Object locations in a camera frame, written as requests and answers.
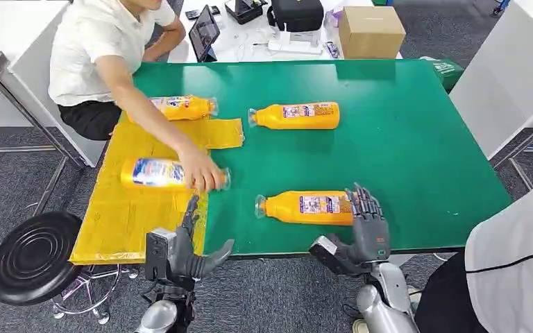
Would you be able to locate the flat white box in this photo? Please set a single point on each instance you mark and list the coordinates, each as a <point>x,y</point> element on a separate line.
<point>294,45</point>

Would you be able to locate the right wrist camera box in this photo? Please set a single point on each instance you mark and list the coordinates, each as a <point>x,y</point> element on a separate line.
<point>326,255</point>

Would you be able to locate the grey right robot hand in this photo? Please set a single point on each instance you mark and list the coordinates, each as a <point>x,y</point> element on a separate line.
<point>370,239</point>

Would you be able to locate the standing person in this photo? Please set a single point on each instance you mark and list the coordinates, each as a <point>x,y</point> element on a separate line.
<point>515,266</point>

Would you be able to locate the clear plastic bag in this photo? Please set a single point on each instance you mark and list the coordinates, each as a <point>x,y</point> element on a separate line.
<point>334,18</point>

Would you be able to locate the white table with steel legs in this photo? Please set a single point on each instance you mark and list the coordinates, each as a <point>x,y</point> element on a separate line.
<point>501,69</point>

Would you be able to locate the black carry case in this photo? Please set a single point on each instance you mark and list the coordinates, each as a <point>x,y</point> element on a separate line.
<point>296,14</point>

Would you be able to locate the green bin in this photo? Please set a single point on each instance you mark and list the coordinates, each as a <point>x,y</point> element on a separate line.
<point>448,71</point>

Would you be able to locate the black open tray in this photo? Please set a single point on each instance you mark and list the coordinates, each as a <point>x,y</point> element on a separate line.
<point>243,11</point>

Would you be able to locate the black phone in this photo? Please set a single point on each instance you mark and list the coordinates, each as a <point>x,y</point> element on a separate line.
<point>193,14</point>

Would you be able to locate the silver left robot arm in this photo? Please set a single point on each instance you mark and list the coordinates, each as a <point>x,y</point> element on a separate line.
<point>158,317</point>

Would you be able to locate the black tablet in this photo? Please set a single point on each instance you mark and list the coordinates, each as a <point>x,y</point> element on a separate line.
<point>203,33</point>

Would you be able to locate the white work table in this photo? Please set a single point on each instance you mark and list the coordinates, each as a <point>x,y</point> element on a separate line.
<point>243,41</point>

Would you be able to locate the seated person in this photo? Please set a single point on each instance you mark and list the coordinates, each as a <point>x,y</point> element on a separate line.
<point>92,46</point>

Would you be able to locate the orange drink bottle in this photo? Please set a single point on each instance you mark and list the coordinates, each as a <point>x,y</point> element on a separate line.
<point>285,209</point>
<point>188,109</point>
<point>156,173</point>
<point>271,117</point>

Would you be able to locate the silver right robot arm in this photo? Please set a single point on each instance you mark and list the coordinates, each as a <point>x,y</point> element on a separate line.
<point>383,308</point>

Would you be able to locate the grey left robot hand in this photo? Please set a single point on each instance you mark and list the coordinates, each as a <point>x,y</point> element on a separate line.
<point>181,257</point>

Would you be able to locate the green table mat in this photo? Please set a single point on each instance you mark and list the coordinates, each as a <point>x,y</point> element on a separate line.
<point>409,138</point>

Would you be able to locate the brown cardboard box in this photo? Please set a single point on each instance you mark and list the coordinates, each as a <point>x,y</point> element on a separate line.
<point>371,36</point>

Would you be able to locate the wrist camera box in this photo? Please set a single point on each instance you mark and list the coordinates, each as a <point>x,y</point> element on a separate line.
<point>158,255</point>
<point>326,255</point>

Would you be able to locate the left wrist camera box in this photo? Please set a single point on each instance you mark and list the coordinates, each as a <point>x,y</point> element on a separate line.
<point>158,255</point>

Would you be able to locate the yellow sheet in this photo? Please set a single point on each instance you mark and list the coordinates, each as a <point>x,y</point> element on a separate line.
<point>110,216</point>

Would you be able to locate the black round stool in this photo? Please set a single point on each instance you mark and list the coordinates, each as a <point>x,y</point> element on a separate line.
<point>32,257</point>

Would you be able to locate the small printed packet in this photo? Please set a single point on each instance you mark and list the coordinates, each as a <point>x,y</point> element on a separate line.
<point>332,49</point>

